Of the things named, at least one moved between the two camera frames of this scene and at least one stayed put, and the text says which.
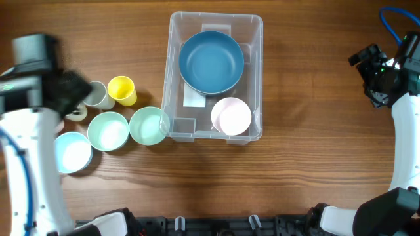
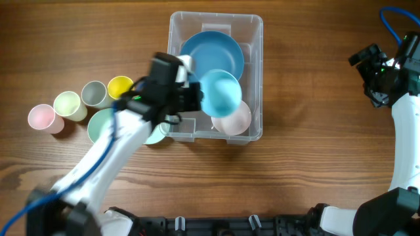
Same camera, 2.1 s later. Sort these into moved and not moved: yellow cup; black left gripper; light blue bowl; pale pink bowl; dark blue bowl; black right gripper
Moved: light blue bowl; black left gripper
Not moved: black right gripper; dark blue bowl; yellow cup; pale pink bowl
